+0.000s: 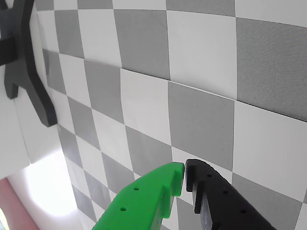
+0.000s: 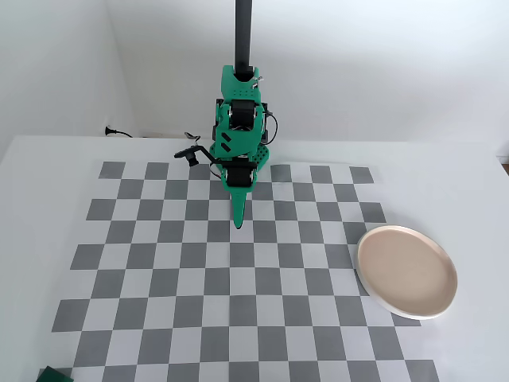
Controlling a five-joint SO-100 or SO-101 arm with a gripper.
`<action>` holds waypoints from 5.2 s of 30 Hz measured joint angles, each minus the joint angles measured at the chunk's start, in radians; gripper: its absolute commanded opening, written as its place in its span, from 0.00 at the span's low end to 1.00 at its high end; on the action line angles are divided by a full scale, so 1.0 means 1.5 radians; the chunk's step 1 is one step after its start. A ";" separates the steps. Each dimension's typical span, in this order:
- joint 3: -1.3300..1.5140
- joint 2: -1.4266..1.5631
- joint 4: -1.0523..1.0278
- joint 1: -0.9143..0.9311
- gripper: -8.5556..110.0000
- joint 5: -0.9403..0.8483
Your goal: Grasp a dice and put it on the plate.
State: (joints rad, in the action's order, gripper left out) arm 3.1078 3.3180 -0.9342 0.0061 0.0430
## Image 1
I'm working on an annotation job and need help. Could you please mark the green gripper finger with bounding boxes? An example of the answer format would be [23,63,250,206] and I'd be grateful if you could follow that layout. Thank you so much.
[91,162,185,230]

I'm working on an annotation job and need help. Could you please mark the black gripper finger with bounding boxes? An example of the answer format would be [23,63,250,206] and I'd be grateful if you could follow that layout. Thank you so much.
[184,159,277,230]

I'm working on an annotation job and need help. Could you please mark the grey white checkerboard mat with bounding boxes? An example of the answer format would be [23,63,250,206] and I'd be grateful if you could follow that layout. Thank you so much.
[35,0,307,230]

